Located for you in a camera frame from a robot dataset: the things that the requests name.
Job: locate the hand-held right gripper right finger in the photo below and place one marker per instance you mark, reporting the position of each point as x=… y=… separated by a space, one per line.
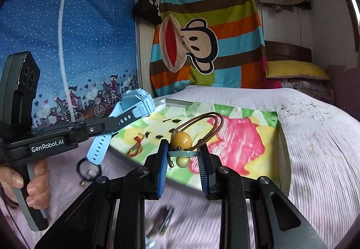
x=204 y=175

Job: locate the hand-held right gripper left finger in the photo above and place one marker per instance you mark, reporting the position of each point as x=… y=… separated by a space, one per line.
x=162 y=170

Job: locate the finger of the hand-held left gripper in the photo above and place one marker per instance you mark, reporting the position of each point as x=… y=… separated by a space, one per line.
x=118 y=122

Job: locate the light blue wrist watch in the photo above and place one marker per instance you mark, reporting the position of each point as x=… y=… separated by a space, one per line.
x=140 y=99

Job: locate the black hair claw clip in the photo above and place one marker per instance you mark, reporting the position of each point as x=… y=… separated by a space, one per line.
x=166 y=218

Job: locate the silver shallow tray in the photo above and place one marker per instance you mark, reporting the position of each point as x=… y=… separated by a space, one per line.
x=174 y=102

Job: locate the person's left hand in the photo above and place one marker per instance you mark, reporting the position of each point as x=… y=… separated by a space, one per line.
x=39 y=184

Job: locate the painted paper sheet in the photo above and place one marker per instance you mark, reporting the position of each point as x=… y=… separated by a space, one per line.
x=242 y=136

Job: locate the light wooden cabinet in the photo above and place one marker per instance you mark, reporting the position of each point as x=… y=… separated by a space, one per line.
x=146 y=54

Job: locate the blue dotted fabric wardrobe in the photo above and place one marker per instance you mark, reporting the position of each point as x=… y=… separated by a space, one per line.
x=92 y=26

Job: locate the striped monkey print cloth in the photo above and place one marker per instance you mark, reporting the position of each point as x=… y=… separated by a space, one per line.
x=197 y=40

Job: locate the black hanging bag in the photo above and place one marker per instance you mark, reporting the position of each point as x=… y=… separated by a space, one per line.
x=146 y=8

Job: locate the floral pillow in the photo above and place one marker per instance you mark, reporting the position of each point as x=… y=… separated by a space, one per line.
x=309 y=88

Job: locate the yellow pillow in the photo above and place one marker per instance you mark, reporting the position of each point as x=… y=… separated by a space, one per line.
x=295 y=70

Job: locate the brown wooden headboard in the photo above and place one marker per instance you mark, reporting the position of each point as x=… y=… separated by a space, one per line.
x=287 y=52

